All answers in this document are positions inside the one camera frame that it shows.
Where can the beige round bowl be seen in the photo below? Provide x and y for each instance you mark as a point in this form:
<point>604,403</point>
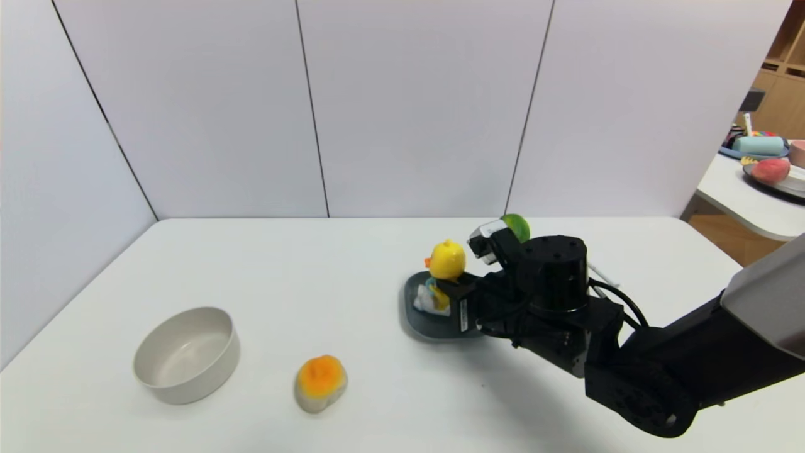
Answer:
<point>188,371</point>

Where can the black chair back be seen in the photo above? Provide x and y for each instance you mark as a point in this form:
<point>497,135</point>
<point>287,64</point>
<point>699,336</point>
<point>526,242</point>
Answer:
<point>751,102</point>

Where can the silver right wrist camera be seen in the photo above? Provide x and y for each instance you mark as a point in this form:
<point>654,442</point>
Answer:
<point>483,239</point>

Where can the pink cup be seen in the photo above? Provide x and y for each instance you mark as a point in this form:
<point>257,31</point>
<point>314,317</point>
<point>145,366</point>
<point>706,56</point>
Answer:
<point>799,154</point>

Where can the dark round plate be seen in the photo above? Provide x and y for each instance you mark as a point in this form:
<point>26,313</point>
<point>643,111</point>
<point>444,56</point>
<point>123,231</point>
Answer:
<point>762,187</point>

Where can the grey-blue square dish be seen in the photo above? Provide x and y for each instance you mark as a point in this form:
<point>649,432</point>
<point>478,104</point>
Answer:
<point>418,324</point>

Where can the green lime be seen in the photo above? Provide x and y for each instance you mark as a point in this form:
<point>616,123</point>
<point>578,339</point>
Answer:
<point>519,225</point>

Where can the white side table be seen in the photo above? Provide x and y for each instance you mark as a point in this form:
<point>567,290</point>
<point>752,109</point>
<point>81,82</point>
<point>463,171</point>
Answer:
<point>736,195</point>

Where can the white thin pen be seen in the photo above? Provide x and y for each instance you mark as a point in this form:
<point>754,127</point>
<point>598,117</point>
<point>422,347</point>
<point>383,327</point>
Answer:
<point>602,274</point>

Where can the pink peach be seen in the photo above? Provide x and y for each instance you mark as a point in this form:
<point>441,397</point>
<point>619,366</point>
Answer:
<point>770,171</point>

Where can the colourful toy pile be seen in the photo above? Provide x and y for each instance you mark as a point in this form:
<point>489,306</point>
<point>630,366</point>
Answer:
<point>762,133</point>

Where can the light blue cylinder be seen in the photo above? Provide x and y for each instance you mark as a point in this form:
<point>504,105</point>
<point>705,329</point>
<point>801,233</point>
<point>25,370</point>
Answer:
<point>758,145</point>

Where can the wooden shelf cabinet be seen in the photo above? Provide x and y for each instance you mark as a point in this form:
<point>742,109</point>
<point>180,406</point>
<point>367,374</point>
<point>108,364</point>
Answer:
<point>783,94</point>

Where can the orange-topped bread bun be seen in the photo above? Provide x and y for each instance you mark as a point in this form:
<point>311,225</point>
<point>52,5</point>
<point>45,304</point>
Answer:
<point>321,380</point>

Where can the yellow duck scooter toy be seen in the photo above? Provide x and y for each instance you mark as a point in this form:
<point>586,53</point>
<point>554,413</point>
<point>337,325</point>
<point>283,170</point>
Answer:
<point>446,259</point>

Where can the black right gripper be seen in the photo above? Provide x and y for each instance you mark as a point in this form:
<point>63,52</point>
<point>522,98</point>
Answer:
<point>463,309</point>

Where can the blue tray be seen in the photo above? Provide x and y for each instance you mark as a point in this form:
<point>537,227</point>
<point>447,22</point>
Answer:
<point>728,153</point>

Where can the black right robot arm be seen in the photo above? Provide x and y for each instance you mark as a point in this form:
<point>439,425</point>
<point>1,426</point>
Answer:
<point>660,377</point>

